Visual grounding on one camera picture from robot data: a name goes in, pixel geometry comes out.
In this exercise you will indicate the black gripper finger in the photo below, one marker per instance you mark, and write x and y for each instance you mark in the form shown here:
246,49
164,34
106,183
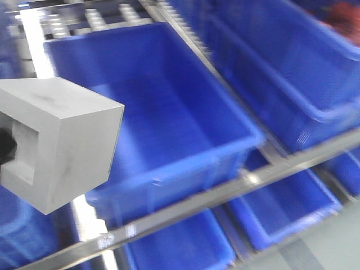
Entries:
7,144

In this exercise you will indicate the gray hollow square base block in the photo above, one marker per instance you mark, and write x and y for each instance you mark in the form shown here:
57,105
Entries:
65,138

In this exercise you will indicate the large blue target bin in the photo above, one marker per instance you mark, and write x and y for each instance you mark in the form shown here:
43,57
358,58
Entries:
181,132

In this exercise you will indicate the blue bin with red items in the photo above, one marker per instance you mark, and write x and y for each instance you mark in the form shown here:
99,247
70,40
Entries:
299,76

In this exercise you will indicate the distant steel shelving rack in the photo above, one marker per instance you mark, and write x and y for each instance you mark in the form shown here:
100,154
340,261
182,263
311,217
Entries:
281,165

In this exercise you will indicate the red crumpled bags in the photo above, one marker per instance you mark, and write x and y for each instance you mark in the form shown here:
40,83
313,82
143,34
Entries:
340,16

